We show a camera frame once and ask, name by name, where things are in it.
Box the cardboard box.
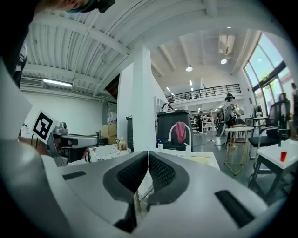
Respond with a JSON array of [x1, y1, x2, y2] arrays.
[[102, 124, 118, 145]]

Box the person's left forearm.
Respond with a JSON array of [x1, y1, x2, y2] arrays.
[[17, 136, 51, 157]]

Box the round white table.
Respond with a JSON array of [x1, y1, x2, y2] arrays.
[[224, 126, 255, 176]]

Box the large glass window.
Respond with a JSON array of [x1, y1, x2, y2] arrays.
[[243, 32, 294, 110]]

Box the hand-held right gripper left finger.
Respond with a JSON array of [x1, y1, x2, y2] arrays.
[[102, 150, 149, 234]]

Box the marble sink counter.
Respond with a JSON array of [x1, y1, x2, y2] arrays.
[[89, 144, 133, 163]]

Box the black head-worn camera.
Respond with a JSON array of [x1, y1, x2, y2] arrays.
[[97, 0, 116, 14]]

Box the white display shelves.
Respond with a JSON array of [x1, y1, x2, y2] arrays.
[[190, 111, 214, 133]]

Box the pink cloth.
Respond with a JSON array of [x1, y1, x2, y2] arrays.
[[174, 121, 187, 144]]

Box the white curved faucet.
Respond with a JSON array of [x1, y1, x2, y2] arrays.
[[168, 123, 192, 152]]

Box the ceiling air conditioner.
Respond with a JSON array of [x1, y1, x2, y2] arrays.
[[218, 34, 235, 56]]

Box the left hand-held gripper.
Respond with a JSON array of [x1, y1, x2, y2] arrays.
[[31, 109, 99, 167]]

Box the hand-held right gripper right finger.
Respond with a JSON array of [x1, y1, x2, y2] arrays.
[[148, 150, 190, 211]]

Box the large black machine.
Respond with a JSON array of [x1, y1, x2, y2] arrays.
[[126, 115, 134, 149], [157, 109, 193, 152]]

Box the black office chair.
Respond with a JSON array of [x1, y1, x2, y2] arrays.
[[248, 93, 291, 161]]

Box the black balcony railing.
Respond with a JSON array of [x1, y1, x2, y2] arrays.
[[165, 83, 241, 103]]

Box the person's dark shirt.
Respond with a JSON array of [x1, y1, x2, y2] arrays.
[[0, 0, 38, 89]]

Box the tube ceiling light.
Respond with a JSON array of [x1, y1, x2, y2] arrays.
[[42, 78, 73, 88]]

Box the person's head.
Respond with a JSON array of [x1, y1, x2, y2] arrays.
[[34, 0, 103, 13]]

